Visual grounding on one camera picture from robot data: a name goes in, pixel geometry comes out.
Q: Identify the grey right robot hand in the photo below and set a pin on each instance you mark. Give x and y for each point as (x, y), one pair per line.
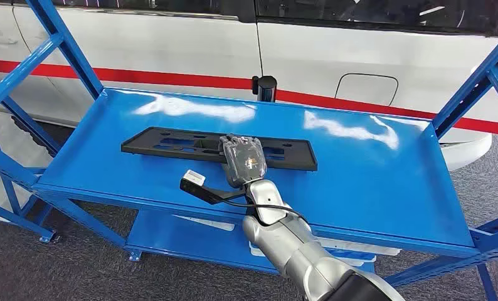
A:
(245, 160)

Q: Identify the black plastic plate frame part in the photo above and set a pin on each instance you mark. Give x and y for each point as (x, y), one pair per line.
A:
(170, 143)

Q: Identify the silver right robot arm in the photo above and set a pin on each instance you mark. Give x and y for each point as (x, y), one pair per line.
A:
(282, 241)

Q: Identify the blue metal shelf rack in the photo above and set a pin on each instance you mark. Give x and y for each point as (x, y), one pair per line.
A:
(357, 174)

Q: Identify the red barrier belt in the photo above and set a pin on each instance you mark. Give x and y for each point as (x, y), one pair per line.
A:
(149, 77)

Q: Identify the white car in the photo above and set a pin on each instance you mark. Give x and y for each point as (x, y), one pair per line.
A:
(170, 45)

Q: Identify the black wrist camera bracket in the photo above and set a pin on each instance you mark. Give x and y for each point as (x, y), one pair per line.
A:
(207, 193)

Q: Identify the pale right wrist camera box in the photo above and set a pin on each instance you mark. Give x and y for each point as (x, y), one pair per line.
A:
(194, 178)

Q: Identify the black stanchion post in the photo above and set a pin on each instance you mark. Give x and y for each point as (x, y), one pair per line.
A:
(267, 87)

